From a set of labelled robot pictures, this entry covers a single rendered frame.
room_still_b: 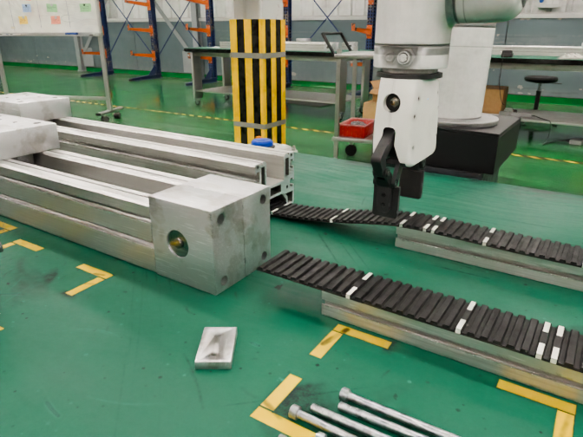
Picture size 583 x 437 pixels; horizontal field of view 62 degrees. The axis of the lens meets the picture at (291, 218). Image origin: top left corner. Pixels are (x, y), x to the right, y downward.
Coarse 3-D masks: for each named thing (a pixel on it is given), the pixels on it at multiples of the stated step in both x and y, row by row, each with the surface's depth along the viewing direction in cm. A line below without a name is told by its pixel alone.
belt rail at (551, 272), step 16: (400, 240) 62; (416, 240) 61; (432, 240) 59; (448, 240) 58; (448, 256) 59; (464, 256) 58; (480, 256) 57; (496, 256) 56; (512, 256) 55; (528, 256) 54; (512, 272) 55; (528, 272) 54; (544, 272) 53; (560, 272) 53; (576, 272) 52; (576, 288) 52
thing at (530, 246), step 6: (528, 240) 56; (534, 240) 56; (540, 240) 56; (522, 246) 54; (528, 246) 55; (534, 246) 54; (516, 252) 54; (522, 252) 53; (528, 252) 53; (534, 252) 53
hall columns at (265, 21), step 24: (240, 0) 376; (264, 0) 359; (240, 24) 370; (264, 24) 362; (240, 48) 377; (264, 48) 367; (240, 72) 384; (264, 72) 373; (240, 96) 391; (264, 96) 380; (240, 120) 399; (264, 120) 387
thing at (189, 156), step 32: (64, 128) 91; (96, 128) 96; (128, 128) 91; (128, 160) 82; (160, 160) 79; (192, 160) 74; (224, 160) 70; (256, 160) 69; (288, 160) 74; (288, 192) 78
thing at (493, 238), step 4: (492, 228) 59; (488, 232) 58; (492, 232) 58; (496, 232) 58; (500, 232) 58; (504, 232) 58; (484, 236) 58; (488, 236) 57; (492, 236) 57; (496, 236) 57; (500, 236) 57; (504, 236) 58; (484, 240) 56; (488, 240) 56; (492, 240) 56; (496, 240) 56; (500, 240) 56; (484, 244) 55; (488, 244) 55; (492, 244) 55; (496, 244) 55
